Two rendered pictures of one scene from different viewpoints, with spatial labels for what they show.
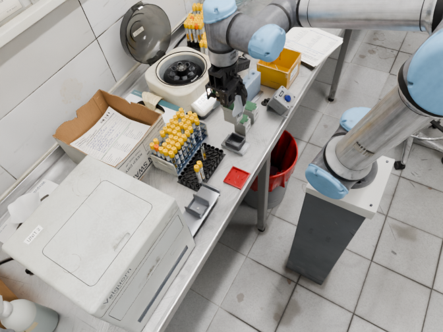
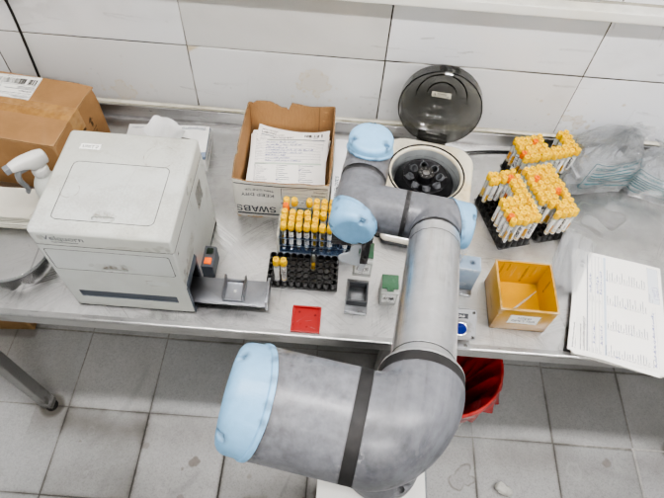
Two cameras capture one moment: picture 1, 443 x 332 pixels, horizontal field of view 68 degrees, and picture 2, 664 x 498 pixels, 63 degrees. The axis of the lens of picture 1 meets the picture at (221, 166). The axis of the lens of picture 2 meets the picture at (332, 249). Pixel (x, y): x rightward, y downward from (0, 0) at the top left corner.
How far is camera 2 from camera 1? 0.63 m
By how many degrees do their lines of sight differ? 28
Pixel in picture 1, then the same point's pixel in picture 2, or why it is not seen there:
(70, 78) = (322, 71)
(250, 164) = (335, 327)
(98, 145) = (272, 150)
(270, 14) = (383, 199)
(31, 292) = not seen: hidden behind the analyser
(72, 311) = not seen: hidden behind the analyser
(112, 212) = (132, 195)
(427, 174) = not seen: outside the picture
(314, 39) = (632, 330)
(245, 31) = (343, 186)
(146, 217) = (136, 225)
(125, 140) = (291, 172)
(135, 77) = (404, 134)
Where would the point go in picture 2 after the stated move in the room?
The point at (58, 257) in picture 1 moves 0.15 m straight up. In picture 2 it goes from (73, 176) to (43, 122)
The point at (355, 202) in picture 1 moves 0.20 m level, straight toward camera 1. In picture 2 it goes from (322, 484) to (220, 465)
